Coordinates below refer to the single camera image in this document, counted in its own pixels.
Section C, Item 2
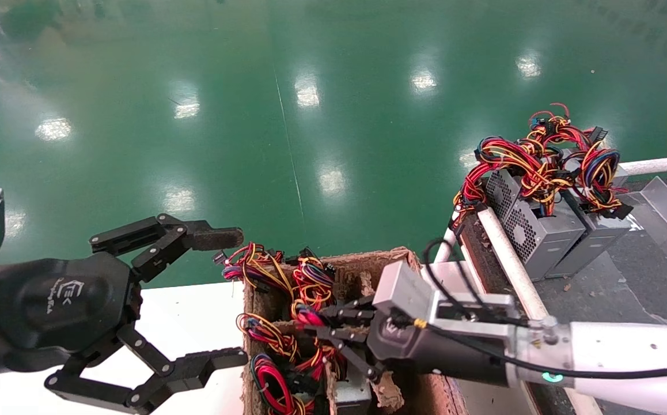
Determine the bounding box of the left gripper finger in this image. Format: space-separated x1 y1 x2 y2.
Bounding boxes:
89 213 245 284
44 323 249 415

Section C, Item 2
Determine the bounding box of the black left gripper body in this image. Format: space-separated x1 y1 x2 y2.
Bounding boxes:
0 252 142 355

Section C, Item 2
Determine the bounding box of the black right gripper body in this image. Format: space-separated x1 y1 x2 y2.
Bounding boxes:
366 314 510 387

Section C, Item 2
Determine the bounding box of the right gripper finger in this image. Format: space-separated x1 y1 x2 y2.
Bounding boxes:
304 325 384 383
318 298 378 325

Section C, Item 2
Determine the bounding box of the brown pulp divider box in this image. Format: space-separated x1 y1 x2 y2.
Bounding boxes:
241 248 470 415

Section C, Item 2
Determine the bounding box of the dark gray conveyor belt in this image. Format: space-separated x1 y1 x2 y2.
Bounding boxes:
459 173 667 415

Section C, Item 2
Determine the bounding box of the white conveyor end bar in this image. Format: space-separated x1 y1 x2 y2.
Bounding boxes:
619 154 667 177

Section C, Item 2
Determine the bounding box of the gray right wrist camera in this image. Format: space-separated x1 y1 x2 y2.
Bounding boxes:
372 260 522 341

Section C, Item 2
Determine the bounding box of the white conveyor frame leg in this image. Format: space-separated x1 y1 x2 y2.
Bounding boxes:
434 228 459 263

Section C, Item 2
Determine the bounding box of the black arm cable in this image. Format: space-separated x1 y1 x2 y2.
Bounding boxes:
422 238 667 382

